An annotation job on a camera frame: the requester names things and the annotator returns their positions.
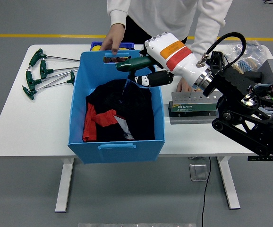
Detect clear plastic parts bag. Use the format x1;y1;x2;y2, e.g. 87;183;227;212
228;40;269;71

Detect large green T-handle hex key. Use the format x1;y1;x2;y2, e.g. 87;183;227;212
115;56;155;105

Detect grey green hex key holder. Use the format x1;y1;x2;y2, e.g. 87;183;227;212
169;91;222;125

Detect small dark blue bin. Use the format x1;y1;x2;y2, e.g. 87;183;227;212
90;41;136;52

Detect person's right hand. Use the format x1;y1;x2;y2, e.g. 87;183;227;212
99;23;126;56

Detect white table leg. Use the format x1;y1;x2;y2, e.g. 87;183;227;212
55;157;75;213
216;156;241;210

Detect large blue plastic storage box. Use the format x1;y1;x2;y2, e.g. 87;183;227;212
67;50;166;165

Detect tan resistor tape strip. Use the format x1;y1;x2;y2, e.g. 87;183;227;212
232;59;261;75

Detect light blue bowl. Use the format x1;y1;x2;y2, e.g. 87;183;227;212
253;84;273;112

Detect black floor cable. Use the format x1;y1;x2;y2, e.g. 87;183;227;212
201;156;212;227

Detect person's left hand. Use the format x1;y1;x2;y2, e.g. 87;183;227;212
176;78;196;93

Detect grey foam block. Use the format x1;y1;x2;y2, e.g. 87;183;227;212
256;58;273;85

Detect black and red cloth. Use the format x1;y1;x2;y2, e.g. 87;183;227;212
82;79;155;142

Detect person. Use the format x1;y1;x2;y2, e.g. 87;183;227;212
98;0;234;94

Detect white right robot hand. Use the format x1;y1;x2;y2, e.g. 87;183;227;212
128;32;214;89

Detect black table control panel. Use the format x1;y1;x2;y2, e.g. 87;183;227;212
247;155;273;162

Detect metal floor plate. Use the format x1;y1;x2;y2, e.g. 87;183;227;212
189;164;210;182

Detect black power adapter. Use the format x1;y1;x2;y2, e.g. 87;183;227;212
242;71;263;83

